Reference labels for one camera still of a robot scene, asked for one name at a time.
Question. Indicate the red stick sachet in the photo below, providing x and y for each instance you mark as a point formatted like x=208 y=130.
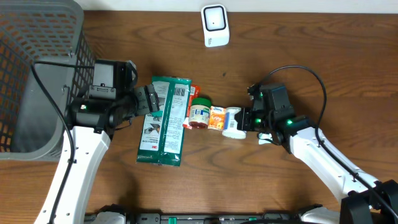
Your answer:
x=194 y=92

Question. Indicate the tall green white packet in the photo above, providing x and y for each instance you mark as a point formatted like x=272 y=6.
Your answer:
x=163 y=132

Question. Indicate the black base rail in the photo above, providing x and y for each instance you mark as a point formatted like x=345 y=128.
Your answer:
x=148 y=218

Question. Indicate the green lid jar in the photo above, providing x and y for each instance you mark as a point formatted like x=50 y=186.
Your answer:
x=199 y=113

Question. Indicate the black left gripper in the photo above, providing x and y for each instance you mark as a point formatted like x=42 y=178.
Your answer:
x=150 y=99

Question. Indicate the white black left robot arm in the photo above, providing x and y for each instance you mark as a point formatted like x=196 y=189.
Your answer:
x=89 y=130

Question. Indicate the white tub container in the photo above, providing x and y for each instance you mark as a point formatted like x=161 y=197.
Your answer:
x=230 y=124

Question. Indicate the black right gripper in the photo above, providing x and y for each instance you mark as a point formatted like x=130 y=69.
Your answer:
x=245 y=122

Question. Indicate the orange snack packet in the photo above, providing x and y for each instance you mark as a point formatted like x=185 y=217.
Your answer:
x=217 y=115

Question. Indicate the light green tissue packet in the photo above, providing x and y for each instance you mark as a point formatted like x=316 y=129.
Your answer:
x=265 y=138

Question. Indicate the white barcode scanner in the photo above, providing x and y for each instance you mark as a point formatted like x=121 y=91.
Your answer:
x=215 y=25

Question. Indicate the grey plastic mesh basket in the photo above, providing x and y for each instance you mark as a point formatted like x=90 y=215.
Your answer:
x=45 y=62

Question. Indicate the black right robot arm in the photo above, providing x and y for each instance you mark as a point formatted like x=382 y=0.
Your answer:
x=362 y=197

